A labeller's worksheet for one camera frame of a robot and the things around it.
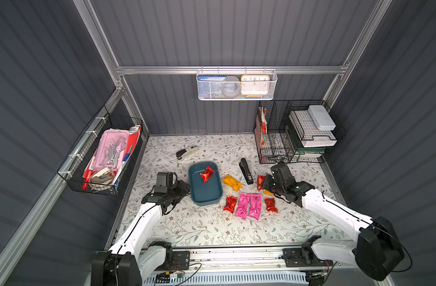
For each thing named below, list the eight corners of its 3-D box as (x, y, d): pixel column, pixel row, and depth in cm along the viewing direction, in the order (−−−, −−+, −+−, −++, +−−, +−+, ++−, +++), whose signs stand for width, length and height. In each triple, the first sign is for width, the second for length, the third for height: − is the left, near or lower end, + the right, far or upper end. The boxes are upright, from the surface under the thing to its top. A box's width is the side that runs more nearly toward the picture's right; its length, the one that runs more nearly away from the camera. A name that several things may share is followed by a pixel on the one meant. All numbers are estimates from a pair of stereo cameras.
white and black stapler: (179, 161, 109) (177, 156, 105) (176, 157, 111) (175, 152, 108) (198, 152, 114) (198, 147, 110) (196, 148, 116) (195, 143, 112)
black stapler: (246, 185, 99) (247, 180, 95) (239, 163, 108) (239, 158, 104) (252, 184, 99) (254, 179, 95) (244, 162, 109) (245, 157, 105)
